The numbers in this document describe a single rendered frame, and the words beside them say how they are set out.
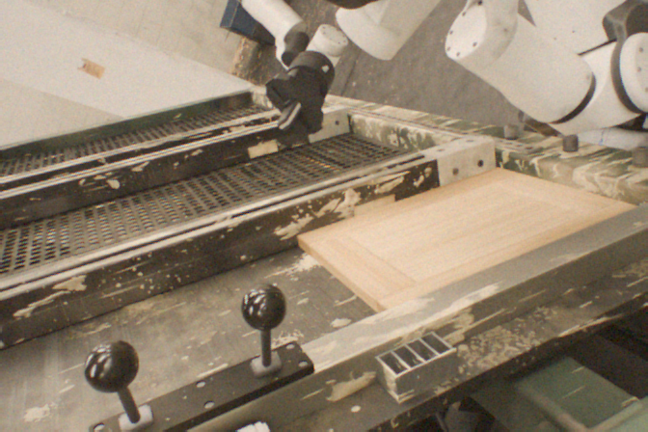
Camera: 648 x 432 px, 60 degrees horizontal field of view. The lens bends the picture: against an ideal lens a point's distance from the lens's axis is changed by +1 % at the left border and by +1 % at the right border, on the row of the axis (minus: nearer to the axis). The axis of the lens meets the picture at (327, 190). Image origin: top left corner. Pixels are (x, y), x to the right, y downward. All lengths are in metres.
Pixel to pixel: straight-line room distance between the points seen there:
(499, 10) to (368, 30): 0.11
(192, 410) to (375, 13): 0.37
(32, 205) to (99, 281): 0.61
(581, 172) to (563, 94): 0.38
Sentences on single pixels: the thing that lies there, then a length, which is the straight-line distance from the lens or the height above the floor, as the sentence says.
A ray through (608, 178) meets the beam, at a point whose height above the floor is 0.90.
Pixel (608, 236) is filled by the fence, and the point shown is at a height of 1.02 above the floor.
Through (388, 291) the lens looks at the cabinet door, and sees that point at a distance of 0.70.
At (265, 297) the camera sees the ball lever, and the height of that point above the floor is 1.44.
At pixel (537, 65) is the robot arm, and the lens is 0.56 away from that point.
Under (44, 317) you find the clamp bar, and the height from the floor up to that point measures 1.55.
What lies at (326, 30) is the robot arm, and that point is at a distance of 1.15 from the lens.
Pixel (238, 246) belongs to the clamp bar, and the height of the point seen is 1.32.
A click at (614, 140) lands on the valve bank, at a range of 1.15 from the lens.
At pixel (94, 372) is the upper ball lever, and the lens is 0.45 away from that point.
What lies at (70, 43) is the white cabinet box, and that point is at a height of 1.55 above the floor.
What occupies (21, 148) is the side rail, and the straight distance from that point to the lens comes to 2.33.
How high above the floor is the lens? 1.63
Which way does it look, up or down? 28 degrees down
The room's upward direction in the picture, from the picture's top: 73 degrees counter-clockwise
